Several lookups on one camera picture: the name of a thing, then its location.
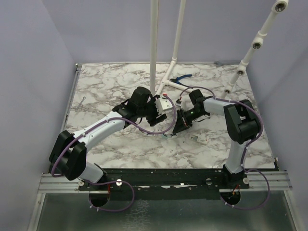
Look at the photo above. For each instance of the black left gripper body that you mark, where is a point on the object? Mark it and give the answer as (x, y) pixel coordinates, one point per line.
(150, 111)

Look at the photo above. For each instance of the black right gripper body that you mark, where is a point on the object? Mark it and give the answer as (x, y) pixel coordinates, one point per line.
(187, 116)

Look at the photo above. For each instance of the white staple box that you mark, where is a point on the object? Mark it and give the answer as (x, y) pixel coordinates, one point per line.
(201, 138)

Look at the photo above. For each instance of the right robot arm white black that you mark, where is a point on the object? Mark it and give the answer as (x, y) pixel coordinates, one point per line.
(244, 126)

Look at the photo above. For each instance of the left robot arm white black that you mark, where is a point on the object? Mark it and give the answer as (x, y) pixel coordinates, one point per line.
(69, 155)

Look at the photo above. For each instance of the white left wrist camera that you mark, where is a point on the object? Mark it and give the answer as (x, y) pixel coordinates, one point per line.
(163, 105)

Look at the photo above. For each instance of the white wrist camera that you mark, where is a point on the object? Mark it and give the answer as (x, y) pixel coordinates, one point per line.
(163, 105)
(181, 104)

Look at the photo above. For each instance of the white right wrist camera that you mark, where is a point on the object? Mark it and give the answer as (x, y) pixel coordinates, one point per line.
(181, 104)

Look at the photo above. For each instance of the blue handled pliers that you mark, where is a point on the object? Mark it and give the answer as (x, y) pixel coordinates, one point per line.
(178, 79)

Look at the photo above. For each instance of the aluminium rail frame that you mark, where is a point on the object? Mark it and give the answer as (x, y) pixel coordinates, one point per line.
(67, 209)

